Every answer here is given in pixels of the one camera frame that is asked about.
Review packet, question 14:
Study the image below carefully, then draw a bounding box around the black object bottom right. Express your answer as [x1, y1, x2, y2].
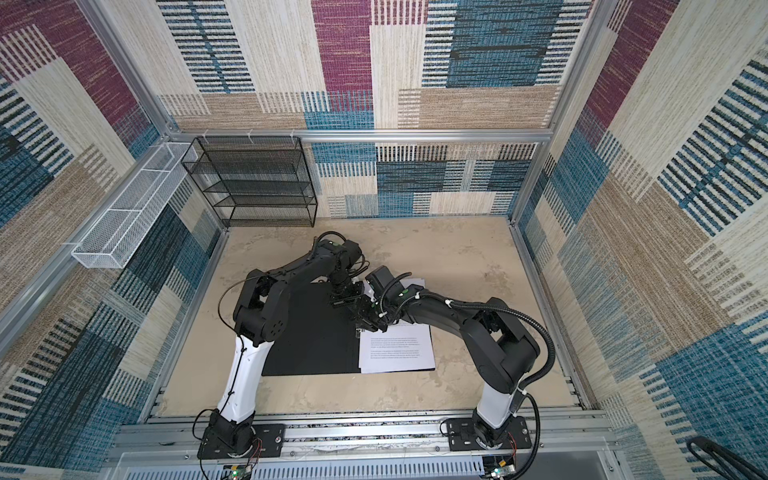
[686, 436, 767, 480]

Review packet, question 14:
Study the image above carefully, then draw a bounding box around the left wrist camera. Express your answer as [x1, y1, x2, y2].
[336, 239, 363, 269]

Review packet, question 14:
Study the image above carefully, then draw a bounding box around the aluminium front rail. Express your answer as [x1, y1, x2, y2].
[99, 407, 633, 479]

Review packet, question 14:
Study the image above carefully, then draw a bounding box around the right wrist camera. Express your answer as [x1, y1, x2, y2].
[365, 266, 394, 298]

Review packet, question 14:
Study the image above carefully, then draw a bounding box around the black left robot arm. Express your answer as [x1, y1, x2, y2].
[197, 231, 363, 461]

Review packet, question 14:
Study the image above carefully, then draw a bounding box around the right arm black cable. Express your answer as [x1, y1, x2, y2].
[377, 271, 557, 480]

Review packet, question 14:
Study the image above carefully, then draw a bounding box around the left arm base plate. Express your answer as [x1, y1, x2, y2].
[197, 424, 286, 460]

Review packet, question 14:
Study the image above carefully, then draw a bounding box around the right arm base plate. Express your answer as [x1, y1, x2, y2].
[439, 416, 533, 451]

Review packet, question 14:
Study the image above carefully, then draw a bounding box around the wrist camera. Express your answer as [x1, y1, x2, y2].
[365, 266, 394, 298]
[336, 239, 363, 269]

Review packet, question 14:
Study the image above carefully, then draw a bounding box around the red folder black inside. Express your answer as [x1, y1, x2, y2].
[261, 280, 436, 377]

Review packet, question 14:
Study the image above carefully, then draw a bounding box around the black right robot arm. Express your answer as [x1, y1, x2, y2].
[354, 287, 540, 448]

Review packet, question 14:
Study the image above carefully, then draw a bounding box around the white wire mesh basket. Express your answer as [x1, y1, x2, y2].
[72, 142, 189, 269]

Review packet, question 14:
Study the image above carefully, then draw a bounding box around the black wire mesh shelf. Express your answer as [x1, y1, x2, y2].
[181, 136, 318, 228]

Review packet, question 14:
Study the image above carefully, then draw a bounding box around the white text paper sheet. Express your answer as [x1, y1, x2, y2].
[358, 277, 437, 375]

